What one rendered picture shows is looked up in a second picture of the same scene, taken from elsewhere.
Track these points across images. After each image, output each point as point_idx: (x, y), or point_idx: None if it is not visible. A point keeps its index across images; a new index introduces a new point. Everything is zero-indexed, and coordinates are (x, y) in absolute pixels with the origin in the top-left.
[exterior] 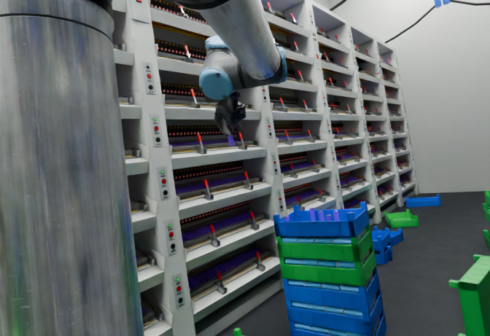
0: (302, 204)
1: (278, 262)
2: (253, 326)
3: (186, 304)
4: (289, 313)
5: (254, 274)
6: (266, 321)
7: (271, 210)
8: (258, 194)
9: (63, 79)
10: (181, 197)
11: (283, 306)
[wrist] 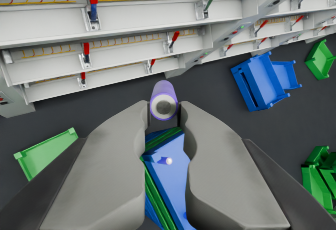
0: (263, 20)
1: (171, 68)
2: (103, 107)
3: (15, 101)
4: None
5: (135, 73)
6: (117, 110)
7: (212, 32)
8: (207, 23)
9: None
10: None
11: (144, 100)
